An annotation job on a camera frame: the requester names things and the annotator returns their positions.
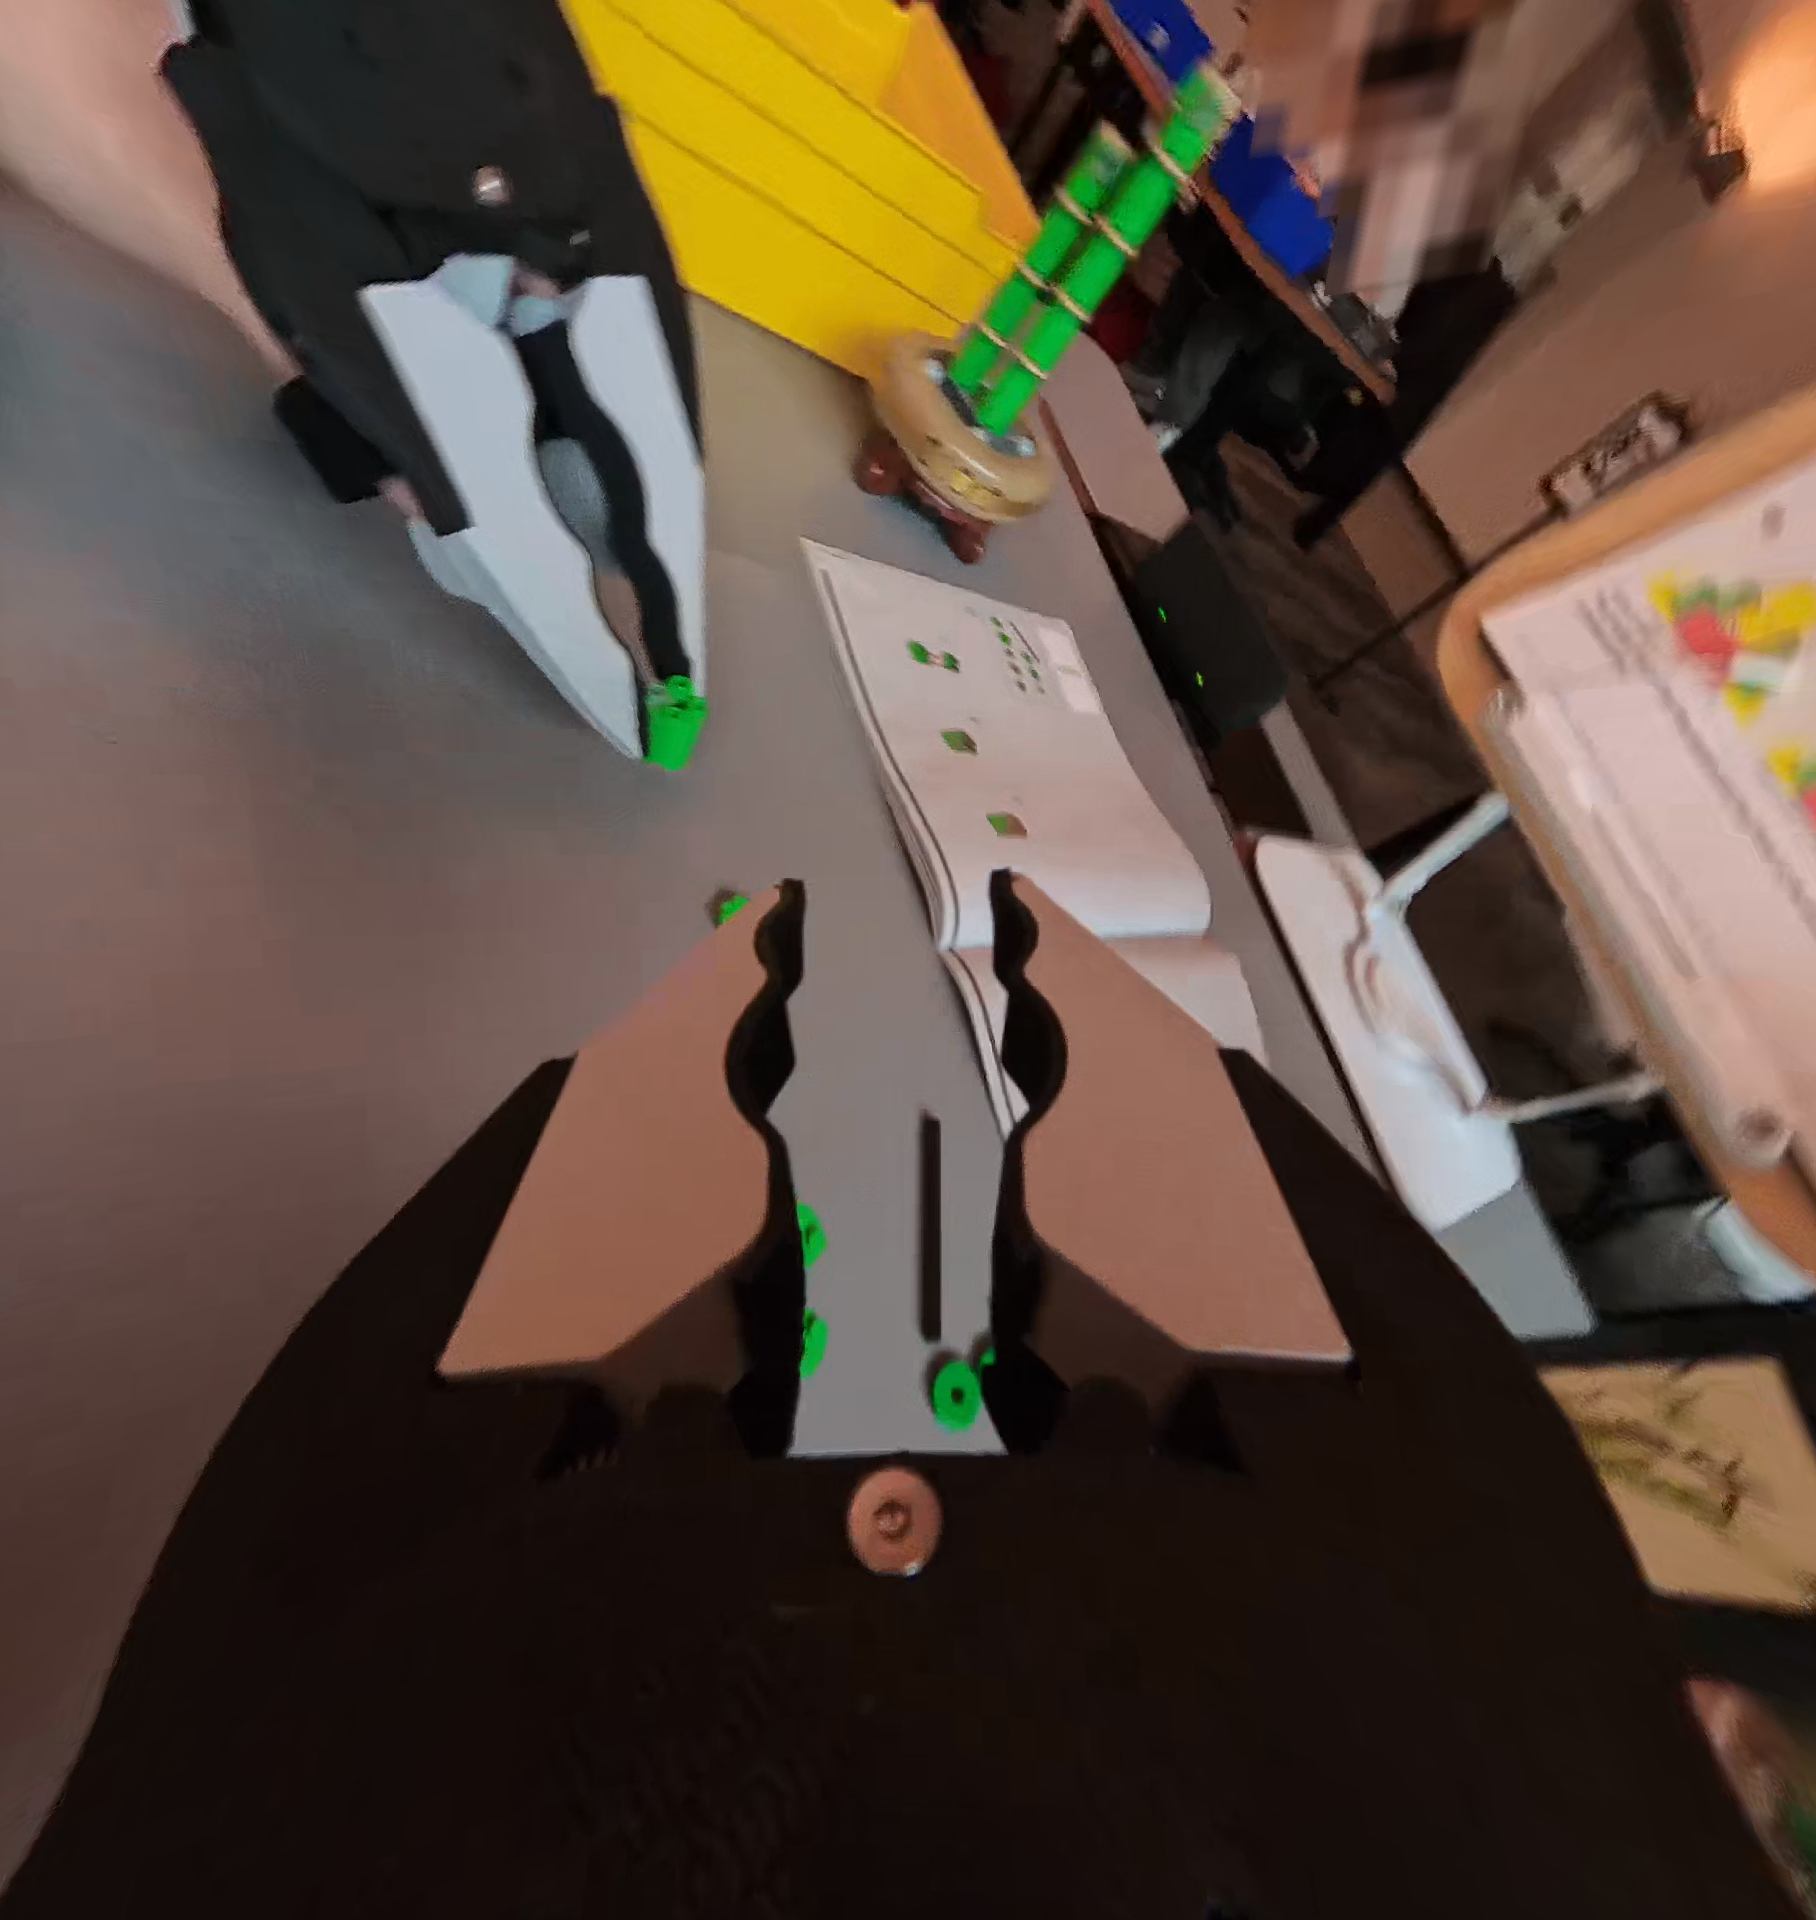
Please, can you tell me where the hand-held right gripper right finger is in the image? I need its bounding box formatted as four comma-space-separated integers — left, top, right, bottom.
985, 868, 1356, 1458

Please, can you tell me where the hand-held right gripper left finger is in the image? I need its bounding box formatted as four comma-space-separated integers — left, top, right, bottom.
437, 879, 808, 1458

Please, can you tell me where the black computer tower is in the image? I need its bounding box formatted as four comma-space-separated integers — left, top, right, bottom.
1129, 514, 1289, 755

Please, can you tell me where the wall socket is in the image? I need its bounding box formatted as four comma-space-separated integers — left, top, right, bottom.
1541, 393, 1692, 514

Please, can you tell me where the wood-edged table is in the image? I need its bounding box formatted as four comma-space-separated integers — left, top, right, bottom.
1436, 358, 1816, 1310

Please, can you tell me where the stack of yellow bins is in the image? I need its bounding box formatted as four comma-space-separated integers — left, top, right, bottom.
560, 0, 1041, 380

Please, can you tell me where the blue storage bin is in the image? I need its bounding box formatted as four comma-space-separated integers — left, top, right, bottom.
1115, 0, 1337, 283

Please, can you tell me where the grey desk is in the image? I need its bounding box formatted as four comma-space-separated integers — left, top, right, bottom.
0, 136, 1600, 1920

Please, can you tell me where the white chair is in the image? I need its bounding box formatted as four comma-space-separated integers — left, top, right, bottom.
1248, 792, 1667, 1235

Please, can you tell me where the bamboo printed box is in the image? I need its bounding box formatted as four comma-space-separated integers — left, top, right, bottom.
1538, 1353, 1816, 1618

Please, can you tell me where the toy bamboo pot model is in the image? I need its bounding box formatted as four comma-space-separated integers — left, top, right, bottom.
851, 63, 1242, 567

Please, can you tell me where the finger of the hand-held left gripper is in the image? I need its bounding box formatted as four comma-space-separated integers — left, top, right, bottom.
358, 275, 654, 759
555, 275, 709, 725

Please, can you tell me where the colourful printed paper sheet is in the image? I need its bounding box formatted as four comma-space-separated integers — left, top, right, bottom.
1481, 449, 1816, 963

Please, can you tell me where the open instruction booklet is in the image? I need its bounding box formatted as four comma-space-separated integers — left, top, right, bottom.
798, 538, 1272, 1129

